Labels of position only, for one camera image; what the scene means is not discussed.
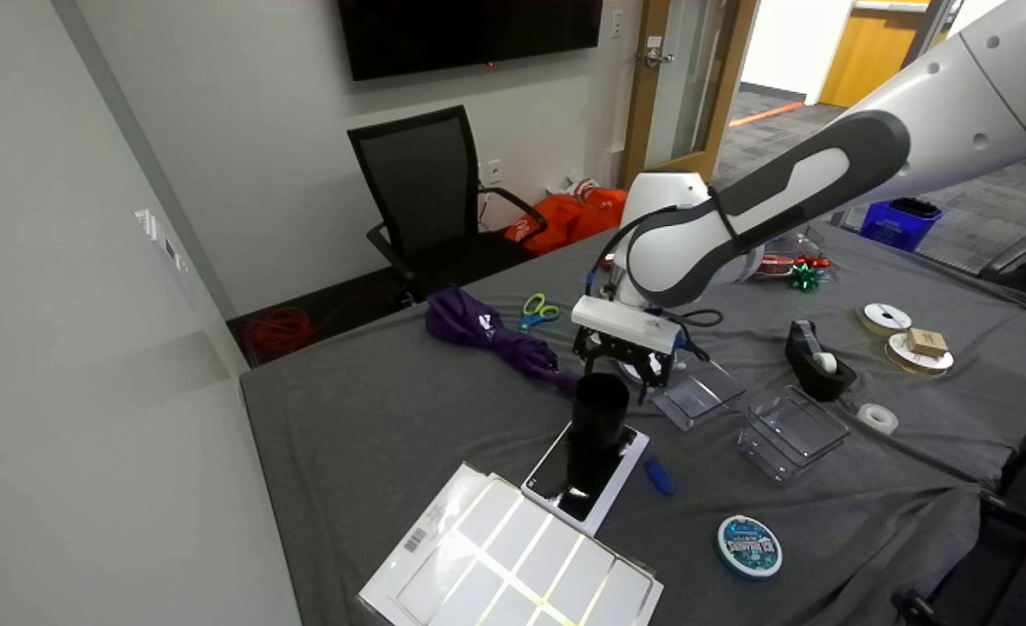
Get black tape dispenser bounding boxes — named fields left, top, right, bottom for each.
left=783, top=316, right=859, bottom=405

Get clear plastic box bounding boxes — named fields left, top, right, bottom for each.
left=650, top=358, right=748, bottom=434
left=729, top=392, right=854, bottom=487

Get tan block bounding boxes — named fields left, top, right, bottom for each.
left=905, top=327, right=949, bottom=363

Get small blue pen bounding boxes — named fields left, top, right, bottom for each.
left=639, top=457, right=678, bottom=501

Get black wall television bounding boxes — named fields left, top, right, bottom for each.
left=333, top=0, right=604, bottom=83

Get orange plastic bag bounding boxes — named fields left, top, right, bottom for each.
left=503, top=185, right=633, bottom=257

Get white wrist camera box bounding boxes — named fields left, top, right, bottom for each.
left=566, top=292, right=686, bottom=358

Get black mug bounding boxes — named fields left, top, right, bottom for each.
left=564, top=370, right=633, bottom=501

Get smartphone on white box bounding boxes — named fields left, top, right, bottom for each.
left=519, top=417, right=653, bottom=538

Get blue round lid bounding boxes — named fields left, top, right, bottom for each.
left=713, top=512, right=784, bottom=580

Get white wall switch plate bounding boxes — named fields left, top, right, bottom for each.
left=132, top=204, right=187, bottom=272

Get purple ribbon bundle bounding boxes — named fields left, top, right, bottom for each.
left=419, top=286, right=576, bottom=395

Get wooden glass door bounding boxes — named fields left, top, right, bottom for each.
left=620, top=0, right=761, bottom=187

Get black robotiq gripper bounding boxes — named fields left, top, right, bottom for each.
left=573, top=323, right=673, bottom=406

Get grey tablecloth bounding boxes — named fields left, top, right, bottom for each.
left=238, top=185, right=1026, bottom=626

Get small white tape roll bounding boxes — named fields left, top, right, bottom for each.
left=850, top=401, right=902, bottom=437

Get blue bin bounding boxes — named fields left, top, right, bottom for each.
left=854, top=194, right=944, bottom=255

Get black office chair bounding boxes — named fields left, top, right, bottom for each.
left=344, top=102, right=548, bottom=306

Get yellow wooden door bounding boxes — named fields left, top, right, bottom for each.
left=816, top=0, right=936, bottom=116

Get white slatted tray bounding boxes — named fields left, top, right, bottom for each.
left=353, top=463, right=667, bottom=626

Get blue green scissors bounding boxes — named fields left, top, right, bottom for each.
left=519, top=290, right=564, bottom=335

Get green gift bow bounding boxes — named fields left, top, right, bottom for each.
left=784, top=260, right=825, bottom=296

